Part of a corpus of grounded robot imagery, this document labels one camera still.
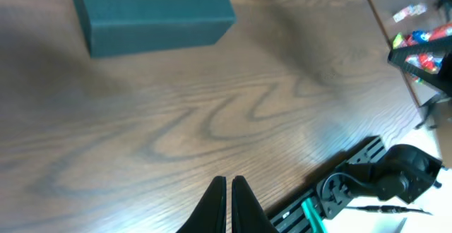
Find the black gift box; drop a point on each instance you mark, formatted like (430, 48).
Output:
(118, 27)

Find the colourful snack packets on shelf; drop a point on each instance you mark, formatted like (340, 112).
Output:
(426, 55)

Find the black shelf with snacks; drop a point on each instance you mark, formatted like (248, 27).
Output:
(440, 80)

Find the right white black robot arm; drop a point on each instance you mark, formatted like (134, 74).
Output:
(404, 171)

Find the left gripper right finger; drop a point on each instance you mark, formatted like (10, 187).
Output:
(247, 214)

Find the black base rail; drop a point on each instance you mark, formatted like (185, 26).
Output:
(328, 194)

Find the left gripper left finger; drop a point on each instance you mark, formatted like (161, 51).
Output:
(209, 216)

